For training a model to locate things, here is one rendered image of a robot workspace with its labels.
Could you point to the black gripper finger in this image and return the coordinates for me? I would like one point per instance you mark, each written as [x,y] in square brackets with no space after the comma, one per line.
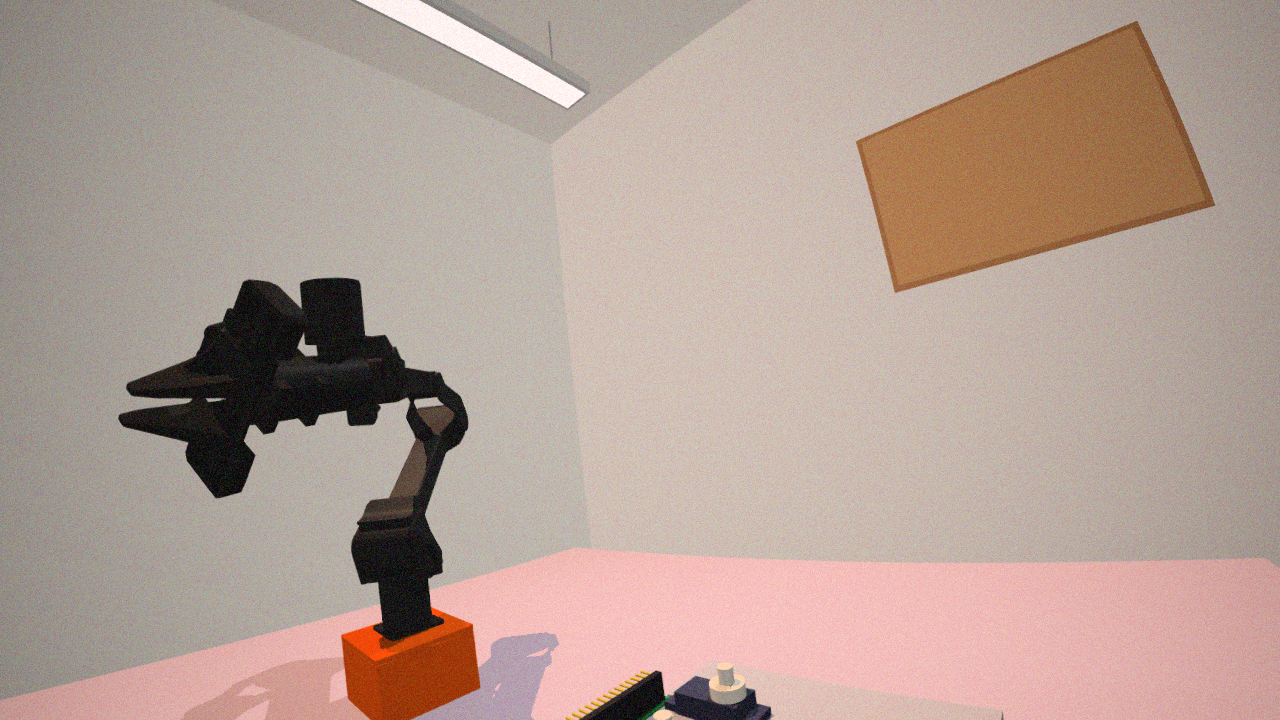
[224,370]
[195,422]

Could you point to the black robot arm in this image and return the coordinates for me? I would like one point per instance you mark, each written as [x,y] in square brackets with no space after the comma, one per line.
[393,544]

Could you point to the black pin header strip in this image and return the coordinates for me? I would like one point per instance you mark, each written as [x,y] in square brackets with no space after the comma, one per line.
[638,702]

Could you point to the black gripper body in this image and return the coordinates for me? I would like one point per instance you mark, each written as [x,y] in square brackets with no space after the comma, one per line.
[289,385]

